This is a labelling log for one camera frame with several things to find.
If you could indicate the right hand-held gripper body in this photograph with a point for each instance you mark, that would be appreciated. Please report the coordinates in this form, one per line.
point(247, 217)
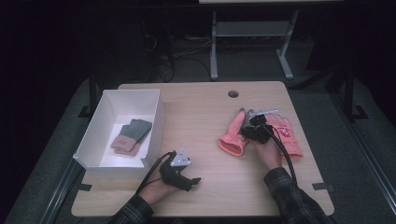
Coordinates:
point(261, 130)

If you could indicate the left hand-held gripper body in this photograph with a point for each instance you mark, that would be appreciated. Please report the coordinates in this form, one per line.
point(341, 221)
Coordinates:
point(172, 172)

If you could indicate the pink glove grey palm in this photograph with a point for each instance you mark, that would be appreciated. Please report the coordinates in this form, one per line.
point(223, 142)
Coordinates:
point(232, 138)

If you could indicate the pink glove with print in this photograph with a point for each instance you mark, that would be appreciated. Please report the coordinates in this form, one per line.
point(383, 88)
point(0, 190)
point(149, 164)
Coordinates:
point(288, 133)

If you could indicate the grey fingerless glove pink cuff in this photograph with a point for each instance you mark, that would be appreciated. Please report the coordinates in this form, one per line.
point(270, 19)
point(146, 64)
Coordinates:
point(127, 152)
point(134, 132)

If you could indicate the white cardboard box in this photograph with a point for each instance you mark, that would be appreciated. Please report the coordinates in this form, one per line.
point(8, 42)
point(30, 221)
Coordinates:
point(102, 130)

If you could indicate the person's right hand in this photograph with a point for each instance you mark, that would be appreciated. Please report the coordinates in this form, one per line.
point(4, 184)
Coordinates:
point(267, 152)

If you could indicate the person's left hand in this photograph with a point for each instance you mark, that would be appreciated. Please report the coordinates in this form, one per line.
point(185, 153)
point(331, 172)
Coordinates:
point(155, 189)

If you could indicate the black tape strip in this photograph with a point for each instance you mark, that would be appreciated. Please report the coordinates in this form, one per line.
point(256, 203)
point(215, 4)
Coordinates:
point(84, 187)
point(323, 186)

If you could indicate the grey metal stand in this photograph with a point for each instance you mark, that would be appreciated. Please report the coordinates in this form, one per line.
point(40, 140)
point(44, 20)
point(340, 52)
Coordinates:
point(249, 29)

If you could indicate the black stand leg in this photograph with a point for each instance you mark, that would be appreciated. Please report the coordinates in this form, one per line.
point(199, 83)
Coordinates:
point(92, 93)
point(350, 93)

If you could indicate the metal floor rail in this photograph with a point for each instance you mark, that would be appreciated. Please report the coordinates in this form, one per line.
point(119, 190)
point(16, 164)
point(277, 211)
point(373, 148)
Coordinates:
point(60, 193)
point(367, 155)

